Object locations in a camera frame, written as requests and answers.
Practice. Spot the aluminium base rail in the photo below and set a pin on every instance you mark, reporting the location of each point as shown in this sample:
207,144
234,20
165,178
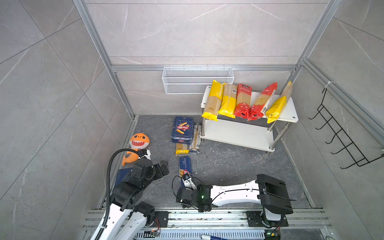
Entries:
184,224

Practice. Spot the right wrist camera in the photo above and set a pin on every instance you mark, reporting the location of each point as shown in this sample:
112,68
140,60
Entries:
188,182

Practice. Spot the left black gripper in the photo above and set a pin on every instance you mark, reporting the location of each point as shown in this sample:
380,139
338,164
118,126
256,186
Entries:
160,173

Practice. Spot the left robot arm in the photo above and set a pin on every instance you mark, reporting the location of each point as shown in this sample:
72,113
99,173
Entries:
126,195

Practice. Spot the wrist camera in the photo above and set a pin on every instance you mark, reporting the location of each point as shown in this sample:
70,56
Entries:
144,153
188,182

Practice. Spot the black wire hook rack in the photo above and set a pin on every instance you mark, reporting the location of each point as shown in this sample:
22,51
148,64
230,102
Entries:
339,133

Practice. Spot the blue marker pen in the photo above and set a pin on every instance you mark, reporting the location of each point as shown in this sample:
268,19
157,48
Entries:
207,237

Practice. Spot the red spaghetti bag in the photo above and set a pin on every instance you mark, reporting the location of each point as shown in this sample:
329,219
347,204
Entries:
243,102
262,102

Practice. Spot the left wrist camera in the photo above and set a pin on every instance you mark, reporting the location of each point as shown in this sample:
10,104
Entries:
144,153

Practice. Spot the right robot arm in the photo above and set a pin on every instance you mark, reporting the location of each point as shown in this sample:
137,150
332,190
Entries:
266,191

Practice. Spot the orange shark plush toy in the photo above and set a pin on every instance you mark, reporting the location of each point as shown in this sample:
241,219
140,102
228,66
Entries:
137,142

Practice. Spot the blue Barilla spaghetti box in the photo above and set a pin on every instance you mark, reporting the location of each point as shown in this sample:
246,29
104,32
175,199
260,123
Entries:
185,168

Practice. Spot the clear labelled spaghetti bag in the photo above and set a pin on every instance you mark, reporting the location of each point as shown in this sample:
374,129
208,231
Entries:
196,141

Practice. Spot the white two-tier shelf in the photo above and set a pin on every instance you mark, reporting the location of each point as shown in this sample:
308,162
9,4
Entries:
246,134

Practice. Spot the blue Barilla rigatoni box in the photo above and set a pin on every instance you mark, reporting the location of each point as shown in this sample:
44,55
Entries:
183,130

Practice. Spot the yellow Pastatime spaghetti bag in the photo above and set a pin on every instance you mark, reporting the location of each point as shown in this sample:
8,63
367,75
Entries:
214,102

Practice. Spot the yellow pasta bag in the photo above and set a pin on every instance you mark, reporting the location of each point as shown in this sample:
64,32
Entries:
279,105

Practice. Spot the yellow barcode spaghetti bag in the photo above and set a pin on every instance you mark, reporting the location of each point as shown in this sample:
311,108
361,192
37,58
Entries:
229,101

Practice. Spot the white wire mesh basket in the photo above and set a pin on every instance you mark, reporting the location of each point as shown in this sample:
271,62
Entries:
194,80

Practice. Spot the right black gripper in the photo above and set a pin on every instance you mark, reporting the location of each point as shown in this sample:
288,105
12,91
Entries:
199,189

